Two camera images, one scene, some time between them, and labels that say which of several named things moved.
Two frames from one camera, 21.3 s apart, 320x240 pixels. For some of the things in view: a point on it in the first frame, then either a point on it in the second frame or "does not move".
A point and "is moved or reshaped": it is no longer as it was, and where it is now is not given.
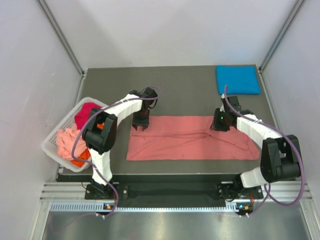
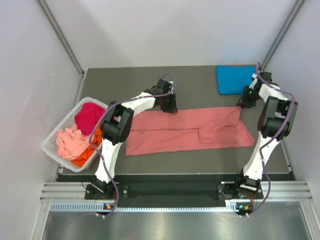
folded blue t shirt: x=240 y=79 does not move
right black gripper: x=215 y=125 to x=243 y=101
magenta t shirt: x=83 y=115 does not move
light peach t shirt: x=66 y=139 does not move
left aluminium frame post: x=63 y=38 does not move
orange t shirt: x=86 y=155 does not move
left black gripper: x=144 y=123 to x=172 y=108
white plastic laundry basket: x=49 y=144 does not move
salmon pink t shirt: x=187 y=138 is moved or reshaped
